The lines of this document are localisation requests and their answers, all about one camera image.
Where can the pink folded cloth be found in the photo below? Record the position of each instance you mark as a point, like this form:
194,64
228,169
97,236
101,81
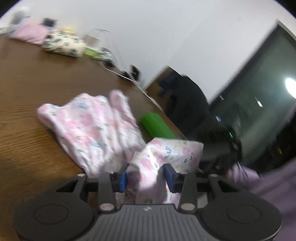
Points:
30,32

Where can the black chair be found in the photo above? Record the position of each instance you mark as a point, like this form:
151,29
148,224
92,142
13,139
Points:
187,106

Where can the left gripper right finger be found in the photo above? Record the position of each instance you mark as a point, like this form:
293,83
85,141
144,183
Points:
173,179

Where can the pink floral garment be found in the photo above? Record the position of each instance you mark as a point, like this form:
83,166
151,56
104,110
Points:
101,134

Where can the white power strip with chargers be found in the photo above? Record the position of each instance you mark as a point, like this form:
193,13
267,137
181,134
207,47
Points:
99,46

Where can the white cloth with green flowers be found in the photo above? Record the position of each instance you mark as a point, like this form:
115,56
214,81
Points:
64,44

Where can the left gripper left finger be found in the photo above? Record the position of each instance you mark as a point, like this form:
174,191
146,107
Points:
119,179

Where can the white round lamp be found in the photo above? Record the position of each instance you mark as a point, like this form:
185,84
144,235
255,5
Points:
20,15

